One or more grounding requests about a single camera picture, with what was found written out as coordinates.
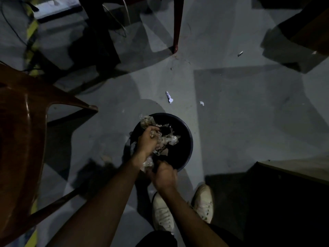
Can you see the dark wooden furniture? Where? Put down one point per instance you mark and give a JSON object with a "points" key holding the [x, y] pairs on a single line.
{"points": [[308, 23]]}

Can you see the black round trash bin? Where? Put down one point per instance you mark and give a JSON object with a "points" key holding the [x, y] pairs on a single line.
{"points": [[177, 146]]}

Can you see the person's left forearm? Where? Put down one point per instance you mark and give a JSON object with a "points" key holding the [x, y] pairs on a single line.
{"points": [[100, 203]]}

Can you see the brown plastic chair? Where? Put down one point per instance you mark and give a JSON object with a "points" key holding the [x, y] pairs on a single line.
{"points": [[23, 151]]}

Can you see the white right shoe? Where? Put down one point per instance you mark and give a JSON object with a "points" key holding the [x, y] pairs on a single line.
{"points": [[203, 203]]}

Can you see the white shoe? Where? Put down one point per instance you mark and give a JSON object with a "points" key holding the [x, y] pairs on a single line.
{"points": [[163, 212], [203, 203]]}

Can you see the person's left hand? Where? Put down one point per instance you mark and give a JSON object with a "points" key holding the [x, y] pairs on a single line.
{"points": [[146, 144]]}

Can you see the crumpled white paper scrap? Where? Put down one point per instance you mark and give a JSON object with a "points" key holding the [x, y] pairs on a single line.
{"points": [[169, 97]]}

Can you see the white flat board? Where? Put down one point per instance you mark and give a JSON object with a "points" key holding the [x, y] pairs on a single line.
{"points": [[56, 7]]}

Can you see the clear plastic bag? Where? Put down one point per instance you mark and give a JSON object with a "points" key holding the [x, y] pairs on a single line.
{"points": [[164, 140]]}

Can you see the person's right forearm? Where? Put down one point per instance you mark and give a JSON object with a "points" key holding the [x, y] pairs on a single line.
{"points": [[187, 218]]}

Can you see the person's left fingers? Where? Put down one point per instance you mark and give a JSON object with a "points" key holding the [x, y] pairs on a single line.
{"points": [[154, 131]]}

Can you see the person's right hand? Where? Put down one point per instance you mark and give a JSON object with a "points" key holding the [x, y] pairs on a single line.
{"points": [[164, 176]]}

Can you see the white left shoe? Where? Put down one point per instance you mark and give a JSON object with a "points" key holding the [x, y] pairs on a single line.
{"points": [[163, 212]]}

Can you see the dark table leg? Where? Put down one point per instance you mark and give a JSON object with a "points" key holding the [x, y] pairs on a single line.
{"points": [[100, 33]]}

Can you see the red chair leg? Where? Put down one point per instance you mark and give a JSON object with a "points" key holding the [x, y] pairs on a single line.
{"points": [[177, 23]]}

